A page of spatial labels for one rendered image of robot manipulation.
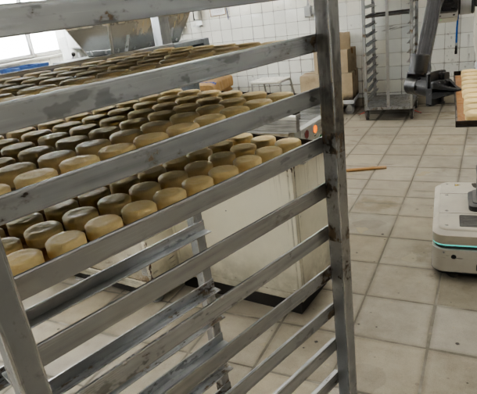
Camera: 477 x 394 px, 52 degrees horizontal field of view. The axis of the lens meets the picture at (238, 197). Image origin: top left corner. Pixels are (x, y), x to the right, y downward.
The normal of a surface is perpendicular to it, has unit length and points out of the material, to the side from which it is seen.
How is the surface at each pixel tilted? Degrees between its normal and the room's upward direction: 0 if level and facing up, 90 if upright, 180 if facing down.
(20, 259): 0
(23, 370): 90
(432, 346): 0
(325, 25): 90
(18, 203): 90
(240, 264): 90
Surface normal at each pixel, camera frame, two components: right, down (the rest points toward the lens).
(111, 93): 0.72, 0.17
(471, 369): -0.13, -0.92
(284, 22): -0.43, 0.38
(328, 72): -0.69, 0.34
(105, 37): -0.46, 0.66
